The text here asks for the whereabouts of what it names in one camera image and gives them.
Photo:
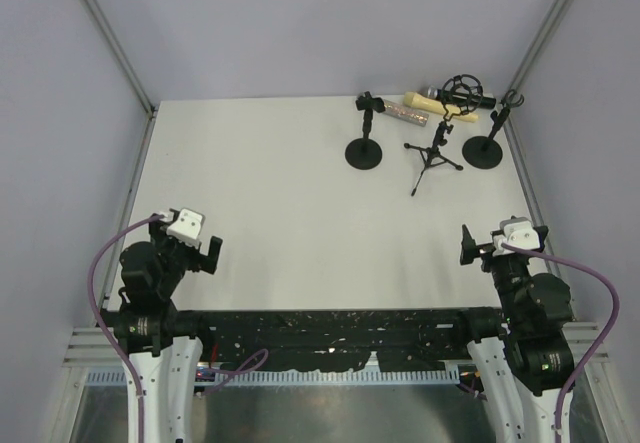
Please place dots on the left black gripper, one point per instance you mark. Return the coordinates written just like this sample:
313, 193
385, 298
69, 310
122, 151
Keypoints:
202, 261

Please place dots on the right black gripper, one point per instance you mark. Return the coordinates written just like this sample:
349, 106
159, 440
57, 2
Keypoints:
470, 248

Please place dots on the black round-base mic stand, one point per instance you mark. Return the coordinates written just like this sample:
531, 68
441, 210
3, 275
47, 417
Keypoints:
483, 152

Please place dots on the black silver handheld microphone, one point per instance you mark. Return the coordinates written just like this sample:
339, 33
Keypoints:
459, 98

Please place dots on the grey microphone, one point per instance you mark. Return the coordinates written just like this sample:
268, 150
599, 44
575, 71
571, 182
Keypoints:
400, 112

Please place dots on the black tripod stand with shockmount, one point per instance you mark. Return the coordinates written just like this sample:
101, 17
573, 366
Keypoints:
431, 156

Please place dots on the cream condenser microphone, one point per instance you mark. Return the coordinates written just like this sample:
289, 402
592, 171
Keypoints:
417, 101

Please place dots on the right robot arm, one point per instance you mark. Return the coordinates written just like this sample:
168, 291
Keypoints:
521, 353

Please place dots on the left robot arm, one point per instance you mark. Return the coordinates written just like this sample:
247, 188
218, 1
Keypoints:
160, 346

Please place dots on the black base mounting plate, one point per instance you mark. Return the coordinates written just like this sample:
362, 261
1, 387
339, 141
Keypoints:
339, 341

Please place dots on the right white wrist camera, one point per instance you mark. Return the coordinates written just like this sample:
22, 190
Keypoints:
517, 232

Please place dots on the white slotted cable duct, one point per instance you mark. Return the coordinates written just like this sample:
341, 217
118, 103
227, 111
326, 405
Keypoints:
369, 376

